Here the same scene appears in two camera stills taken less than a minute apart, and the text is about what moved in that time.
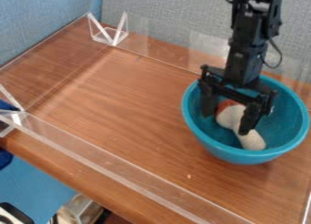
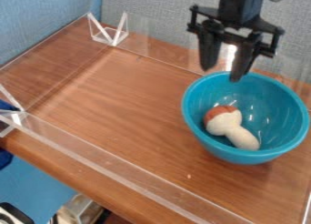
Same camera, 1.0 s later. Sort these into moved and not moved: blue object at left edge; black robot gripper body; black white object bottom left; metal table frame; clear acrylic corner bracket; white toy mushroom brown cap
Moved: white toy mushroom brown cap; black robot gripper body
Not moved: metal table frame; clear acrylic corner bracket; black white object bottom left; blue object at left edge
